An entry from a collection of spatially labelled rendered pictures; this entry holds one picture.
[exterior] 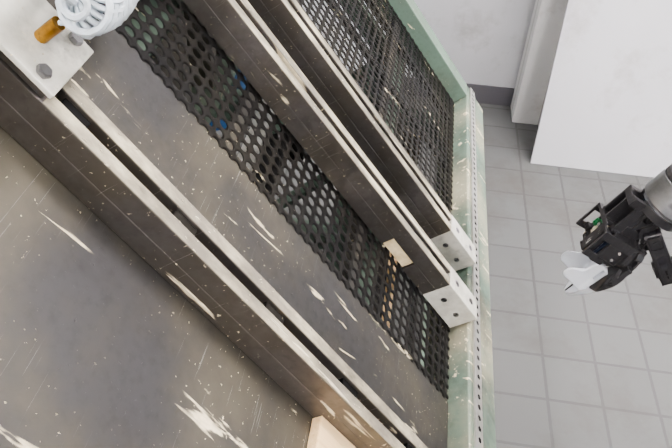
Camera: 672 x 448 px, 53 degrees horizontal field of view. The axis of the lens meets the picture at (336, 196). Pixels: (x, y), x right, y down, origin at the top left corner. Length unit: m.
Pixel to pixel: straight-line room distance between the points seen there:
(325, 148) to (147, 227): 0.55
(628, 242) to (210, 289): 0.60
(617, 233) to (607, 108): 2.64
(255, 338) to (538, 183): 2.81
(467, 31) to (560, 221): 1.22
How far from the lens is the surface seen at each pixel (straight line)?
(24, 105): 0.81
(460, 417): 1.48
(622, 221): 1.06
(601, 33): 3.55
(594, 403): 2.75
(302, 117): 1.28
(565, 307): 3.02
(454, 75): 2.38
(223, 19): 1.22
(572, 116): 3.67
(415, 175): 1.60
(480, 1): 3.91
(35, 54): 0.77
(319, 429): 1.05
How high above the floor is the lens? 2.11
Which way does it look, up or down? 39 degrees down
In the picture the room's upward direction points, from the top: 3 degrees clockwise
